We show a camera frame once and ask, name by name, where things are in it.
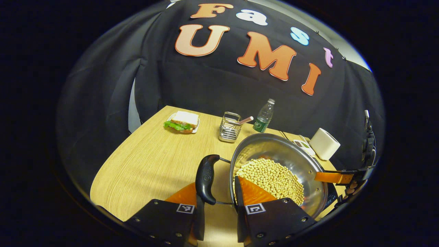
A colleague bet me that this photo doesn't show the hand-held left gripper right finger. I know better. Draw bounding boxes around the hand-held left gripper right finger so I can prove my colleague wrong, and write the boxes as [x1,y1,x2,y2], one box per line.
[234,176,317,247]

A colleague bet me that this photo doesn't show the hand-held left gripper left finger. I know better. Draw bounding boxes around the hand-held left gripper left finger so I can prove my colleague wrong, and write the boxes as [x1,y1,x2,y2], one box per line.
[123,182,206,247]

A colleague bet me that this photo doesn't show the black induction cooktop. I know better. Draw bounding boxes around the black induction cooktop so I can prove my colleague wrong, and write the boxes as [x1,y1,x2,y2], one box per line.
[319,184,341,217]

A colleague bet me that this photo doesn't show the steel pot with black handle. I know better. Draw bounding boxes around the steel pot with black handle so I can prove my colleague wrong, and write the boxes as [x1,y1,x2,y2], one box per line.
[195,133,329,220]

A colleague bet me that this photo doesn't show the white toaster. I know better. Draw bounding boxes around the white toaster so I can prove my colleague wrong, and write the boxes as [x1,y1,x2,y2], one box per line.
[309,128,341,161]

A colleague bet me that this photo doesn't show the white divided dish of beans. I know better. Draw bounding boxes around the white divided dish of beans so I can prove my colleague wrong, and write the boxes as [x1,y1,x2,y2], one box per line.
[293,139,316,156]

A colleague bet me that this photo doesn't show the heap of soybeans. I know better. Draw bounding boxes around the heap of soybeans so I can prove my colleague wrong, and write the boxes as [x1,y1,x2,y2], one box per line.
[234,158,305,206]

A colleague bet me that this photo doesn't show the clear plastic water bottle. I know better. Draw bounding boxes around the clear plastic water bottle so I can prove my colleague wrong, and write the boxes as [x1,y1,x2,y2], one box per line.
[253,98,275,133]

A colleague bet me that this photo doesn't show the pink and white stick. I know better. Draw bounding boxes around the pink and white stick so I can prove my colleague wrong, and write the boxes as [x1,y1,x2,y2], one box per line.
[229,116,254,128]

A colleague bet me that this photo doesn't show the sandwich with lettuce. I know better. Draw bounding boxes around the sandwich with lettuce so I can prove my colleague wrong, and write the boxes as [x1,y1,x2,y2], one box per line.
[164,110,200,133]

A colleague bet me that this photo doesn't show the black backdrop cloth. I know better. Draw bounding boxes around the black backdrop cloth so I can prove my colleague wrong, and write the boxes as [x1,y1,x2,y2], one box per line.
[57,0,386,192]

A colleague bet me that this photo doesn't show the metal wire basket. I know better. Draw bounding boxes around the metal wire basket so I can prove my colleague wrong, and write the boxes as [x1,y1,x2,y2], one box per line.
[219,111,242,143]

